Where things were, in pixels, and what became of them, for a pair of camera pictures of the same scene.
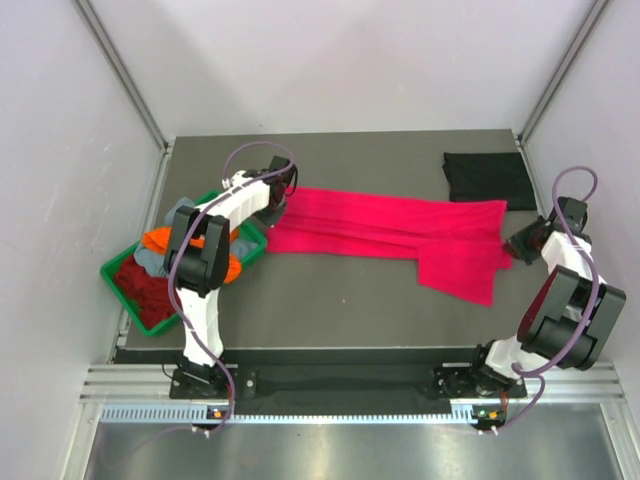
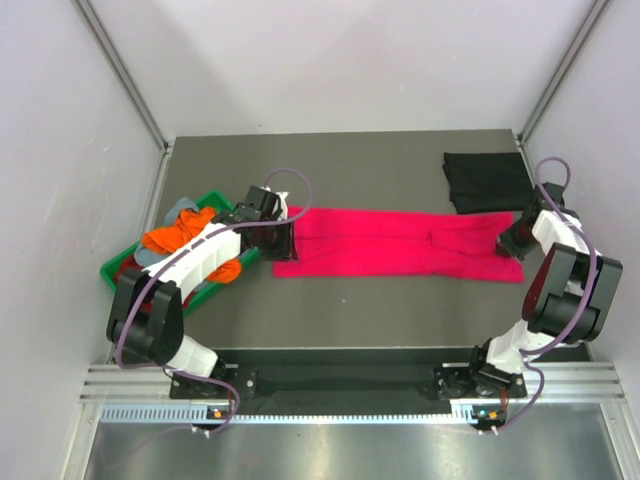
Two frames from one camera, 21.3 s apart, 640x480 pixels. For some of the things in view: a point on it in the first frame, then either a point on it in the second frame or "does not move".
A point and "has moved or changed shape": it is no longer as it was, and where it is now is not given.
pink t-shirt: [458, 244] has moved or changed shape
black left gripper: [273, 217] -> [285, 251]
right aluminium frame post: [546, 99] does not move
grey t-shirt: [157, 263] does not move
